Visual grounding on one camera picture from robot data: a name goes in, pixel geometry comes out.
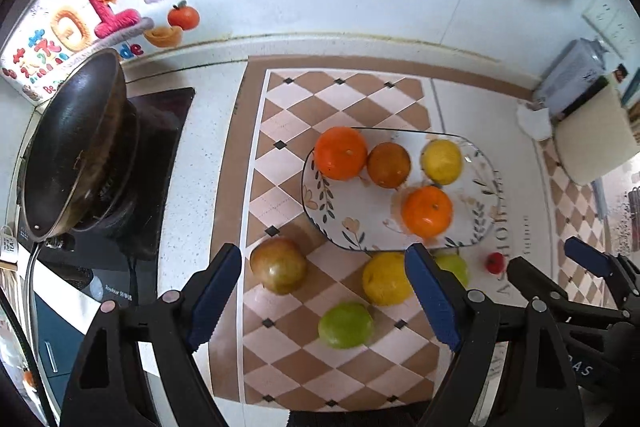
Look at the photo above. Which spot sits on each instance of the bright green lime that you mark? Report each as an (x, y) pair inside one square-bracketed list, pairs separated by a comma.
[(346, 325)]

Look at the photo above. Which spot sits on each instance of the blue cabinet drawer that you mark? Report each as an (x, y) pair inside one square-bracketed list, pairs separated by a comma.
[(52, 337)]

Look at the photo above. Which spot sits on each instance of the black glass cooktop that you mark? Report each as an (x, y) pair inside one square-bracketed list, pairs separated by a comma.
[(150, 142)]

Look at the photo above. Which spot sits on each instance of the bright orange tangerine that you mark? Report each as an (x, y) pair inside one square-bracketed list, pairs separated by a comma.
[(427, 212)]

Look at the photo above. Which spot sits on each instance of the floral white plate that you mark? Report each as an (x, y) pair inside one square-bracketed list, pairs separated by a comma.
[(360, 219)]

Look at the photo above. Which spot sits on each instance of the brown green round fruit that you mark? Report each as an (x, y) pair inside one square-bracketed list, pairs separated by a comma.
[(278, 265)]

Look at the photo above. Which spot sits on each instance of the colourful lettering wall sticker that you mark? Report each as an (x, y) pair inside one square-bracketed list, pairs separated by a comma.
[(75, 32)]

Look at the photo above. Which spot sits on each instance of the dark brownish orange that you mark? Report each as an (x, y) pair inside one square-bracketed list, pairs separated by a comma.
[(389, 164)]

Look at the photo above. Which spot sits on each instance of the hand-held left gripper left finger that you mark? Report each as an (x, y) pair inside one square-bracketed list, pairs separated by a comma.
[(214, 302)]

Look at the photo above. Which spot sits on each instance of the brown checkered mat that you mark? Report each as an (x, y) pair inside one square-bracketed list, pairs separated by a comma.
[(295, 142), (575, 202)]

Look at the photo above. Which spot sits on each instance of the large bright orange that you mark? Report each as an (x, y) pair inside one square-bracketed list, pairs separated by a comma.
[(341, 153)]

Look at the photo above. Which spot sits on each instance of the silver metal canister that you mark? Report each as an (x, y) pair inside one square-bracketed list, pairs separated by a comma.
[(575, 67)]

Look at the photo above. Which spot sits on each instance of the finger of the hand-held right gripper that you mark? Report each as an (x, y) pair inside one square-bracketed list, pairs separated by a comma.
[(587, 252), (545, 289)]

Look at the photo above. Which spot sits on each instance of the gold ingot wall sticker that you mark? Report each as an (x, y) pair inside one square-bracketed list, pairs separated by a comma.
[(162, 36)]

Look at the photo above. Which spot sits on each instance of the tangerine wall sticker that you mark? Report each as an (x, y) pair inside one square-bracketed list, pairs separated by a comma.
[(183, 16)]

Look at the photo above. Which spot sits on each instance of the beige cutting board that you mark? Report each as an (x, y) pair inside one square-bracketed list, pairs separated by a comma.
[(595, 142)]

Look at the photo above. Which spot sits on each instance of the small pale green fruit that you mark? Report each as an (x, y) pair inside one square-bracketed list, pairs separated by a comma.
[(456, 268)]

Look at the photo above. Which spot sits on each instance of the white crumpled cloth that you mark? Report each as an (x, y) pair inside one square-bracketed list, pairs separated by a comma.
[(534, 121)]

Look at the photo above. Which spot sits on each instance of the small red fruit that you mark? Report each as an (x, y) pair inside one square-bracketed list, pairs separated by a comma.
[(495, 262)]

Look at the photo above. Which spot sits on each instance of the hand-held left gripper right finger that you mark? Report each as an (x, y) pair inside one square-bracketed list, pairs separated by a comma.
[(434, 302)]

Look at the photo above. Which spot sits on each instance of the yellow round fruit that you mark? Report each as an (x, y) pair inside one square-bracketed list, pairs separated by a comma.
[(385, 279)]

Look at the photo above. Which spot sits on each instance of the dark frying pan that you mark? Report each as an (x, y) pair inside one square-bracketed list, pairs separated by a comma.
[(75, 147)]

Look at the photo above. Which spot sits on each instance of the yellow lemon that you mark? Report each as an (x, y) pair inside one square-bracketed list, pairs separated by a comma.
[(441, 161)]

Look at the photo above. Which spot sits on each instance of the white wall socket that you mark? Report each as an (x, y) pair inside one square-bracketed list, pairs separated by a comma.
[(607, 19)]

